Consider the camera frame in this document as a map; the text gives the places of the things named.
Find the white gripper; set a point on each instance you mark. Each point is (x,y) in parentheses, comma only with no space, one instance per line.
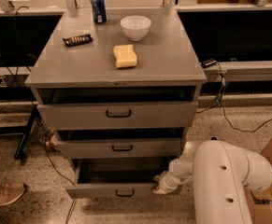
(172,179)

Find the grey bottom drawer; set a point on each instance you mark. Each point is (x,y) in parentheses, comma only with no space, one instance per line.
(117,177)

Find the grey drawer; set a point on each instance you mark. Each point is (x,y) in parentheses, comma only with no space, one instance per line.
(121,148)
(118,116)
(117,177)

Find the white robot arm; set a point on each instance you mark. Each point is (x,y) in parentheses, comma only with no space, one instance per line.
(219,172)

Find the grey top drawer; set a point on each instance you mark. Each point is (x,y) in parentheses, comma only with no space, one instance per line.
(118,116)

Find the grey middle drawer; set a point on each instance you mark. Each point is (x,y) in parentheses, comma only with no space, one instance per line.
(121,148)

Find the grey drawer cabinet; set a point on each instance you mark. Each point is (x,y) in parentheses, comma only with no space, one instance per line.
(167,70)

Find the black table leg right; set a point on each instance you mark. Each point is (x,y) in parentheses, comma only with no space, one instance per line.
(214,138)

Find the black table leg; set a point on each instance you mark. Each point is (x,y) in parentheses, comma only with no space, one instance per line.
(214,138)
(24,131)

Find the cardboard box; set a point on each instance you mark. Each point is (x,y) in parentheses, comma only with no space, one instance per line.
(266,202)

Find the yellow sponge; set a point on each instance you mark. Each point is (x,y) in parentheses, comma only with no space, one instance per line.
(125,56)

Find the black power adapter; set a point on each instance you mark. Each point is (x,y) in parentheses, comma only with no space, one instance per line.
(208,63)

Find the black table leg left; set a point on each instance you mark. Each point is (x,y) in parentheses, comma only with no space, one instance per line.
(24,131)

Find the tan shoe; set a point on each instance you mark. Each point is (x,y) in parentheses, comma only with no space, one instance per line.
(11,192)

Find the white bowl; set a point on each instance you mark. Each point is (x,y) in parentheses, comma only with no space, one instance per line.
(135,27)

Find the dark snack bar packet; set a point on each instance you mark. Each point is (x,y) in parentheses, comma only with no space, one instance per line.
(77,40)

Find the blue soda can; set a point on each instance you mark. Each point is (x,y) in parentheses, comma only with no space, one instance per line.
(99,11)

